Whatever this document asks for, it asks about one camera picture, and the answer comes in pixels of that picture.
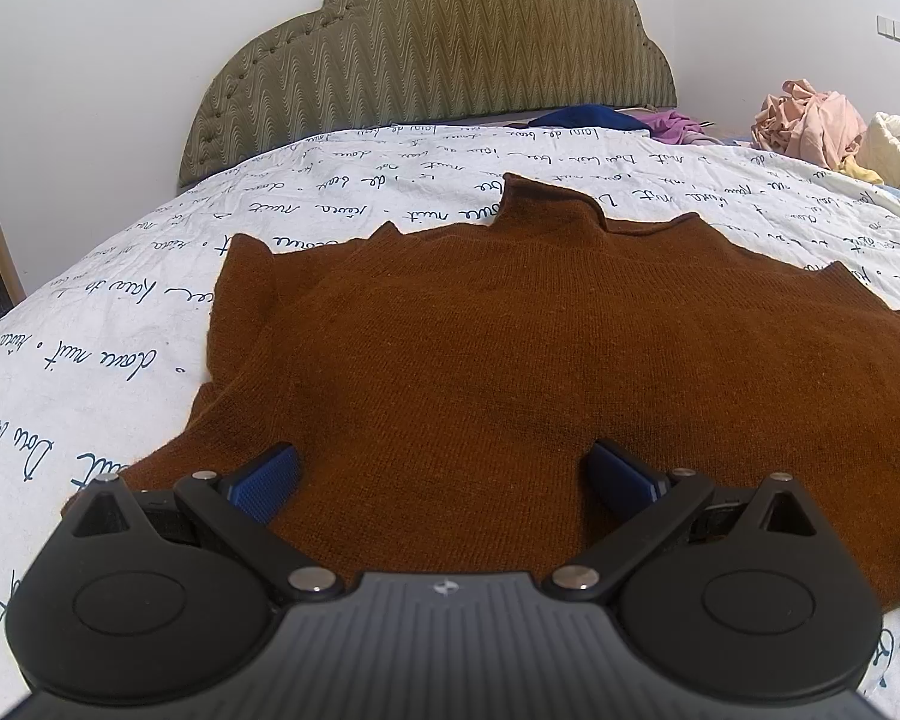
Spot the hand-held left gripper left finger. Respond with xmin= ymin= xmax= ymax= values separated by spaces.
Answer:
xmin=71 ymin=441 xmax=346 ymax=602

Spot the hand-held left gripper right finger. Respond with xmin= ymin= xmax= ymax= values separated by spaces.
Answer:
xmin=544 ymin=441 xmax=826 ymax=602

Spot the brown knit sweater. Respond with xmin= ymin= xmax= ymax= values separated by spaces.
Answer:
xmin=64 ymin=172 xmax=900 ymax=612

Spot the white script-printed duvet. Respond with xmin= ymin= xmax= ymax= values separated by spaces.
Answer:
xmin=0 ymin=120 xmax=900 ymax=720

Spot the purple cloth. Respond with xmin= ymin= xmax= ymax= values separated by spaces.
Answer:
xmin=641 ymin=110 xmax=721 ymax=145

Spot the navy blue cloth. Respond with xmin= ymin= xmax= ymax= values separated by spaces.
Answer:
xmin=529 ymin=105 xmax=650 ymax=132

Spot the yellow cloth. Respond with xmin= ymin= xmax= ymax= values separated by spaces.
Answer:
xmin=836 ymin=157 xmax=884 ymax=187

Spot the pink cloth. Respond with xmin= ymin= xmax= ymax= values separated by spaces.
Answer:
xmin=750 ymin=79 xmax=867 ymax=166

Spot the olive padded headboard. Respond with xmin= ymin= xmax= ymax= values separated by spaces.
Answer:
xmin=176 ymin=0 xmax=680 ymax=188

